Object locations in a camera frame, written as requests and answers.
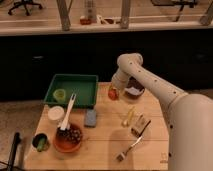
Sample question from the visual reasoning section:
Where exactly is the black stand left edge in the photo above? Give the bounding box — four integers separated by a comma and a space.
7, 132, 21, 171

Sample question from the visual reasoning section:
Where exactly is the white round lid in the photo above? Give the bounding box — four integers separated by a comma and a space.
48, 106, 64, 121

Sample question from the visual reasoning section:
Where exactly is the orange bowl with grapes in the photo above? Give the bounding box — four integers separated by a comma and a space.
53, 124, 83, 153

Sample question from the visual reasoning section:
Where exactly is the light green cup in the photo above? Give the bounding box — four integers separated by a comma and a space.
53, 89, 66, 103

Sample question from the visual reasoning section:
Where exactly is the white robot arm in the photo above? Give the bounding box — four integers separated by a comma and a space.
111, 53, 213, 171

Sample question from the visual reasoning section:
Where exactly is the yellow banana piece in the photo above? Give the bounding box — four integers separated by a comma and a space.
122, 108, 134, 127

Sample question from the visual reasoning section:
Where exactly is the black office chair base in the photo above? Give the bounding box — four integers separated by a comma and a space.
8, 0, 43, 16

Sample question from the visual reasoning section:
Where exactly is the green plastic tray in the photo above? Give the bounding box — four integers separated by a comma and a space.
44, 74, 98, 108

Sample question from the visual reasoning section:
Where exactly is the red-orange apple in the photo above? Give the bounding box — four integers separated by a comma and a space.
108, 89, 119, 100

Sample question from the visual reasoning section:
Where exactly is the red object on shelf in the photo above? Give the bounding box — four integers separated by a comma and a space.
79, 16, 92, 25

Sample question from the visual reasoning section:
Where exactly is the silver fork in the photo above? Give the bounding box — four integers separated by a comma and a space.
116, 135, 143, 162

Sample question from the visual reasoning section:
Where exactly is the dark bowl with cloth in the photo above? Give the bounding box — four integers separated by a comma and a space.
124, 78, 145, 99

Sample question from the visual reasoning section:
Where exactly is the dark mug with green item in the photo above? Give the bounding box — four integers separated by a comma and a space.
32, 133, 50, 152

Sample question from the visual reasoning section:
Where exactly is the blue-grey sponge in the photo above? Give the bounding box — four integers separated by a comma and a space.
84, 109, 97, 127

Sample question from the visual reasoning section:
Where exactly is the wooden shelf rail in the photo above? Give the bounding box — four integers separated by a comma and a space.
0, 21, 213, 36

